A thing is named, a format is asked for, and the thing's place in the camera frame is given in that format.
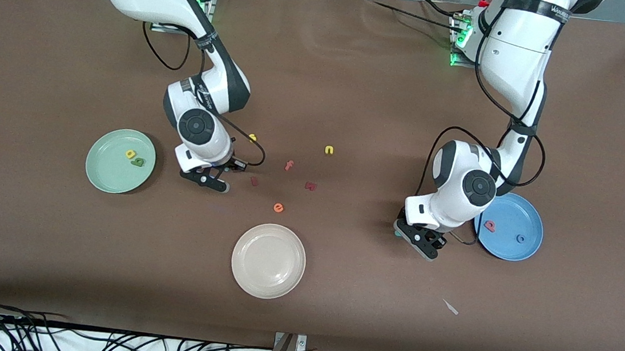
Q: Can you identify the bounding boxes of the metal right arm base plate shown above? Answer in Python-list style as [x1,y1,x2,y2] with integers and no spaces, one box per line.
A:
[150,0,218,38]

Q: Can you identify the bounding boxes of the beige white plate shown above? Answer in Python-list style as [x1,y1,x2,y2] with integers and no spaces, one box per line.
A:
[228,220,310,303]

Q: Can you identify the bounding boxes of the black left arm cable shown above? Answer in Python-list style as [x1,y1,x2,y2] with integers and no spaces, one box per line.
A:
[414,15,558,252]

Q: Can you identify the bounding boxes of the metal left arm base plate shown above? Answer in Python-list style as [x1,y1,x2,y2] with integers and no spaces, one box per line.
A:
[448,11,486,71]

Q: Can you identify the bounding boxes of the silver metal bracket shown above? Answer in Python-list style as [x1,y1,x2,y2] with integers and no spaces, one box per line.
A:
[273,332,308,351]

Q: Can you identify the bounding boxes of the black cable to arm base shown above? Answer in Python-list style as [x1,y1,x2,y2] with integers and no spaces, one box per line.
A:
[361,0,467,36]

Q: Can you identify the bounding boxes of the mint green plate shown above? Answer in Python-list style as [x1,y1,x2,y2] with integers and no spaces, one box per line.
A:
[83,125,159,197]

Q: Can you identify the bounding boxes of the blue plate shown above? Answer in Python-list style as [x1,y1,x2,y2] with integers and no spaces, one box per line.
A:
[470,189,547,264]

